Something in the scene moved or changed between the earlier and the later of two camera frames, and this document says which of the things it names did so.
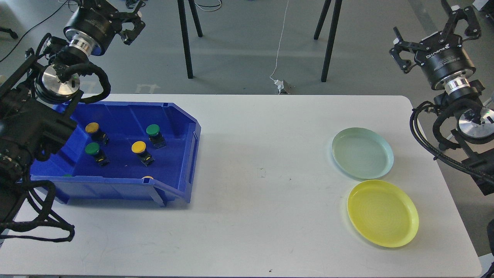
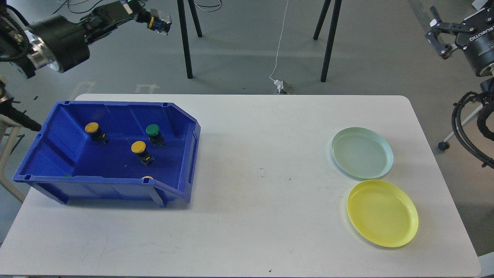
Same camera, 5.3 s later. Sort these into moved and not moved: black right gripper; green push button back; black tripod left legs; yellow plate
Moved: black right gripper
Not moved: black tripod left legs; green push button back; yellow plate
